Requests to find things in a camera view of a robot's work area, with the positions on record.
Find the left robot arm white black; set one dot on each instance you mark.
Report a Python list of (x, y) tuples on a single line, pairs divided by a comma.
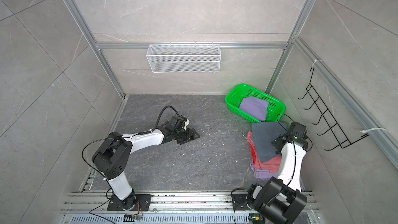
[(113, 154)]

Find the folded purple t shirt bottom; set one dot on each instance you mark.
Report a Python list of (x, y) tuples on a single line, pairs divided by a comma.
[(262, 174)]

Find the folded pink t shirt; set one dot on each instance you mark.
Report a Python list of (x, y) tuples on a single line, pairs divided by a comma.
[(272, 165)]

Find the folded red t shirt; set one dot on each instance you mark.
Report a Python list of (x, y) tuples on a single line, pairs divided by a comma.
[(254, 156)]

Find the white wire mesh shelf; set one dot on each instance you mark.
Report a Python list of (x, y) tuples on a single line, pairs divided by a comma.
[(184, 58)]

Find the aluminium mounting rail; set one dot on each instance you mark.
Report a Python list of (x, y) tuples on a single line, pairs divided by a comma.
[(161, 202)]

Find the grey blue t shirt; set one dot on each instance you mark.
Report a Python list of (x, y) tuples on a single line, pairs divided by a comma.
[(264, 133)]

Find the purple t shirt in basket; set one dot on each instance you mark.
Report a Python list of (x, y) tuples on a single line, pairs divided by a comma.
[(255, 107)]

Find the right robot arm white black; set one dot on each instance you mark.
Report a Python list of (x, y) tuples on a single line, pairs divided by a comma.
[(280, 200)]

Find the black wire hook rack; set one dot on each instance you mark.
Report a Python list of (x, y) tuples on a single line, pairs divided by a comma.
[(326, 116)]

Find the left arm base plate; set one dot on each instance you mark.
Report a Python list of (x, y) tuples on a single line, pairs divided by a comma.
[(131, 203)]

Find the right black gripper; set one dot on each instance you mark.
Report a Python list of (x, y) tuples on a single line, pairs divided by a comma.
[(278, 141)]

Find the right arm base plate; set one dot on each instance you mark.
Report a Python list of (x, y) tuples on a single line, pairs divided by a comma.
[(239, 202)]

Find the green plastic basket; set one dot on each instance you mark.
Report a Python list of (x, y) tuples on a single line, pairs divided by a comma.
[(275, 107)]

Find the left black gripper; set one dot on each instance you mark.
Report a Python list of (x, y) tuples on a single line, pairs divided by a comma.
[(190, 136)]

